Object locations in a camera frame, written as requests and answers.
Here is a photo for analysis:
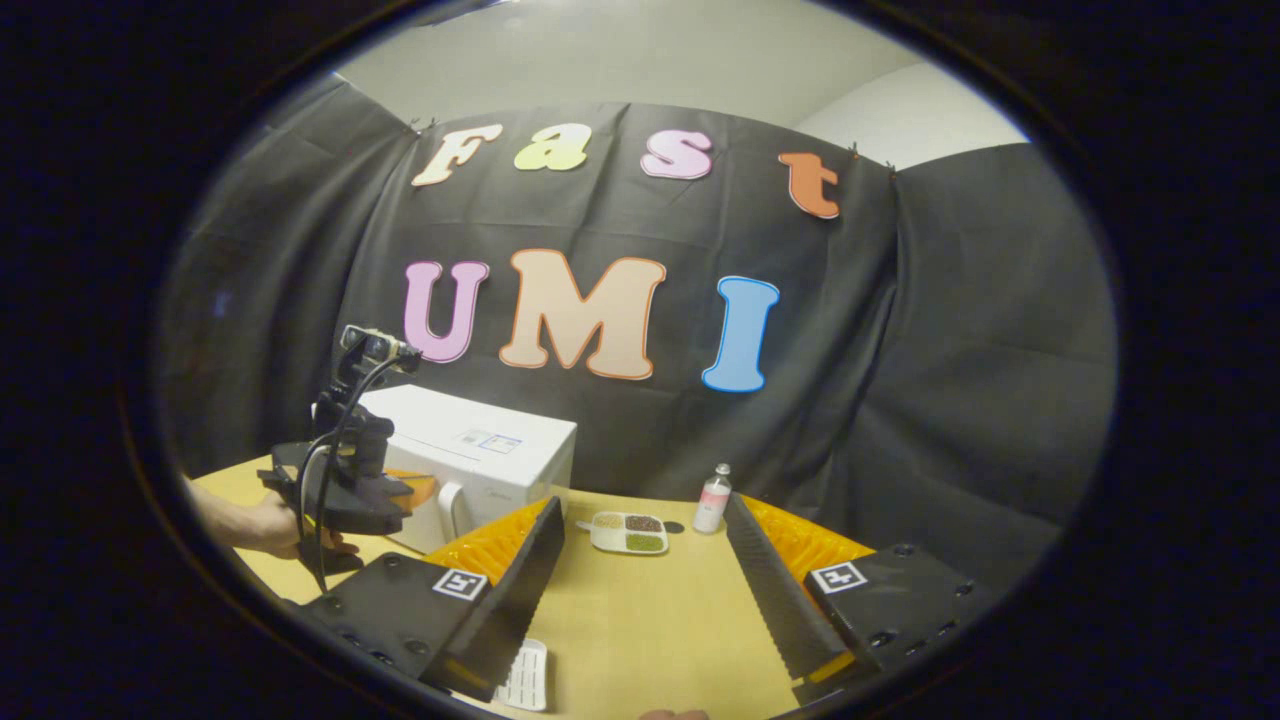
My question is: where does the white divided dish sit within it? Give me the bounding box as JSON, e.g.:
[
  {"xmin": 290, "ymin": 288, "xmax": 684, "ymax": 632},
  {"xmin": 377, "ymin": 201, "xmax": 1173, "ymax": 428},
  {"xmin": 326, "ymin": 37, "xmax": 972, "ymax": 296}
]
[{"xmin": 588, "ymin": 511, "xmax": 669, "ymax": 556}]

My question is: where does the black backdrop cloth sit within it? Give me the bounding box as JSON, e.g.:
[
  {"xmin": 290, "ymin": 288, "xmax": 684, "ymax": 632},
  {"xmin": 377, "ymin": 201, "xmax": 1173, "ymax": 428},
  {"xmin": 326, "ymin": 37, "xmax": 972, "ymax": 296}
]
[{"xmin": 158, "ymin": 72, "xmax": 1119, "ymax": 591}]

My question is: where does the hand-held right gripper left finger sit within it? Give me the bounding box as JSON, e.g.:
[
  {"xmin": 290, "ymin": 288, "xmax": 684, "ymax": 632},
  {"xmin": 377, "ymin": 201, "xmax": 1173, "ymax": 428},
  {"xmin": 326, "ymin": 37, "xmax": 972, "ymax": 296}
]
[{"xmin": 300, "ymin": 496, "xmax": 567, "ymax": 702}]

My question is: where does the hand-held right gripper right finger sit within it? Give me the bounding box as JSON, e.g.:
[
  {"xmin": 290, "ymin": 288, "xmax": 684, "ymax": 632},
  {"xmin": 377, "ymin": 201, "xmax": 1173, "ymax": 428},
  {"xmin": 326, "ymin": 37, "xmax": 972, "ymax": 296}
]
[{"xmin": 721, "ymin": 491, "xmax": 997, "ymax": 692}]

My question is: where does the black camera cable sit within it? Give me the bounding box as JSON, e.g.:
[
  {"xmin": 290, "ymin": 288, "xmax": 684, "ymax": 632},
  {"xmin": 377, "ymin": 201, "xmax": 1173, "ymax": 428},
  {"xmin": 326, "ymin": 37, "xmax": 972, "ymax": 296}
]
[{"xmin": 296, "ymin": 350, "xmax": 403, "ymax": 593}]

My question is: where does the white microwave oven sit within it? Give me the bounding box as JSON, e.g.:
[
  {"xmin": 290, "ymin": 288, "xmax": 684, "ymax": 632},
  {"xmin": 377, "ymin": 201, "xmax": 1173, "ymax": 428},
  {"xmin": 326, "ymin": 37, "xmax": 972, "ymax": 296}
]
[{"xmin": 355, "ymin": 385, "xmax": 578, "ymax": 556}]

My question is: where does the small pink label bottle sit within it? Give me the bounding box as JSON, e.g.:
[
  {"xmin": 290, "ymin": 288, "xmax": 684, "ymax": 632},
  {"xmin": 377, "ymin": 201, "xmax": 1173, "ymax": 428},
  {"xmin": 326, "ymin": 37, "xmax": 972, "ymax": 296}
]
[{"xmin": 692, "ymin": 463, "xmax": 733, "ymax": 535}]

